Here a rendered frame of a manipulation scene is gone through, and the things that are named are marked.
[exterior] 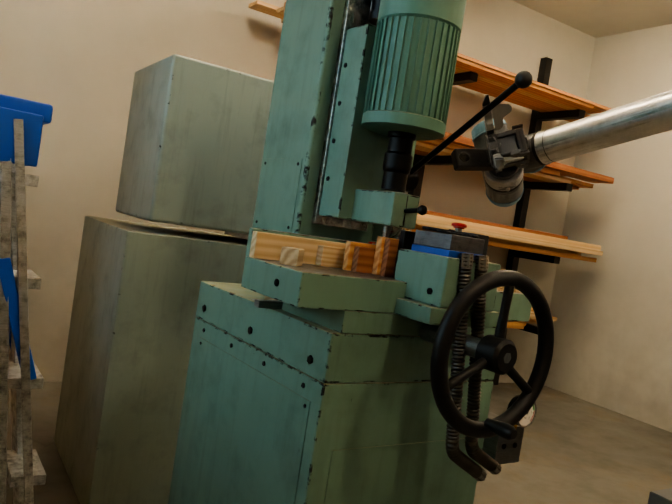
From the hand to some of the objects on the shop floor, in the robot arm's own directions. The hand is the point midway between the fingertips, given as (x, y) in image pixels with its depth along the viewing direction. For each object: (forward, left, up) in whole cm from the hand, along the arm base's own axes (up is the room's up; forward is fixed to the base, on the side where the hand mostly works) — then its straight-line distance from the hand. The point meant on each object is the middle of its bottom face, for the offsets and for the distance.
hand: (490, 126), depth 133 cm
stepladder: (+83, -65, -125) cm, 163 cm away
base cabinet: (+14, -22, -124) cm, 126 cm away
